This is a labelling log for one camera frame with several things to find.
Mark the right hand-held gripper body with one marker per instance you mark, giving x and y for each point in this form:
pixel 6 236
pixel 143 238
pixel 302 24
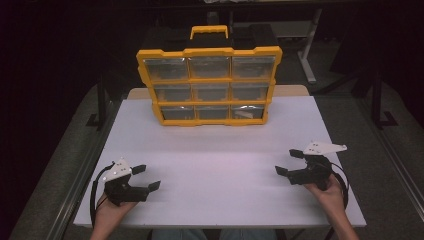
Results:
pixel 313 173

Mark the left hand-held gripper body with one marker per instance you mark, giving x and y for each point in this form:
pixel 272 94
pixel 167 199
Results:
pixel 121 191

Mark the clear plastic drawer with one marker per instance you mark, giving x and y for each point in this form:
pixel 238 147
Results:
pixel 247 112

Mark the yellow black drawer organizer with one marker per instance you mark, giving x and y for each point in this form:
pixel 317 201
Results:
pixel 210 78

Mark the person's left hand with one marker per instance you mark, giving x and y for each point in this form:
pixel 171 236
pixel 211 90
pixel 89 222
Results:
pixel 111 215

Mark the person's right hand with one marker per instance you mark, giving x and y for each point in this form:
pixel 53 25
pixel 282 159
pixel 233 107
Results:
pixel 328 196

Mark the black metal stand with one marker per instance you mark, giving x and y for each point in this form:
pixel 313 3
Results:
pixel 377 100
pixel 101 103

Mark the set of clear organizer drawers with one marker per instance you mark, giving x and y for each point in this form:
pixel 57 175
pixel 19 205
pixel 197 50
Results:
pixel 186 91

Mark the aluminium rail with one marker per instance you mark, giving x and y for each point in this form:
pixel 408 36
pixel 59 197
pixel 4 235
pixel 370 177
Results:
pixel 400 170
pixel 76 193

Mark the white desk frame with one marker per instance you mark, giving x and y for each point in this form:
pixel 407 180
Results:
pixel 308 50

